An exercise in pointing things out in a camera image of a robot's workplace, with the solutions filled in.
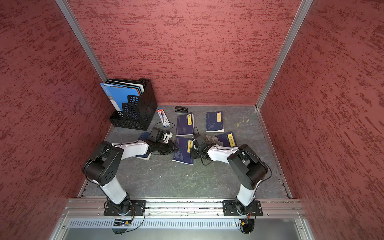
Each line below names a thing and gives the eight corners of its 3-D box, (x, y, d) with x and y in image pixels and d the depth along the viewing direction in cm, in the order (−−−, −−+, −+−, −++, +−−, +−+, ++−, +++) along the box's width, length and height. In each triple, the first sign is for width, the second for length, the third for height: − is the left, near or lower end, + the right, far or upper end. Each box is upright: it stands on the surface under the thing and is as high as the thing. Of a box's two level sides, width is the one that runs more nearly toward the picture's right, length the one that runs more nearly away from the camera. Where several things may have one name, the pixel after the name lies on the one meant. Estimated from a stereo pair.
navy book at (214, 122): (205, 132, 107) (206, 130, 104) (204, 113, 118) (205, 111, 116) (223, 132, 107) (224, 130, 104) (221, 113, 118) (221, 111, 116)
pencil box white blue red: (164, 128, 109) (163, 127, 107) (156, 111, 120) (156, 109, 118) (171, 126, 110) (170, 124, 109) (163, 109, 121) (162, 107, 120)
